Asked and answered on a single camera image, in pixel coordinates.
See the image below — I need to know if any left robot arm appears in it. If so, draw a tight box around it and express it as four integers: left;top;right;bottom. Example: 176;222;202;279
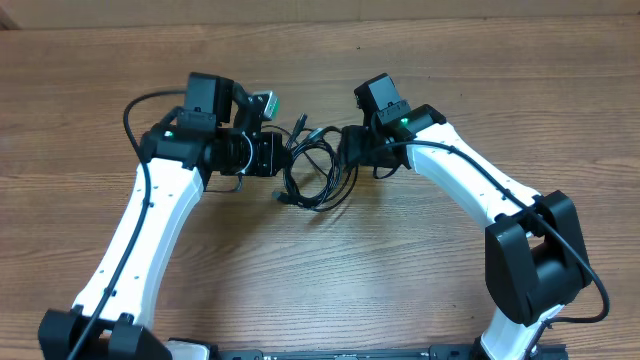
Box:
38;73;287;359

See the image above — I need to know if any black USB cable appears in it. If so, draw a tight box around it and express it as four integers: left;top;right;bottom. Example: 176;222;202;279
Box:
284;113;331;176
272;125;360;213

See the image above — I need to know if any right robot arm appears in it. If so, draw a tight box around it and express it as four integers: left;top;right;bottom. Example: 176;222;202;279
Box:
339;73;593;359

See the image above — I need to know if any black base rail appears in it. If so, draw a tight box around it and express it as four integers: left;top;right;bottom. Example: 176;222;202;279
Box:
164;339;569;360

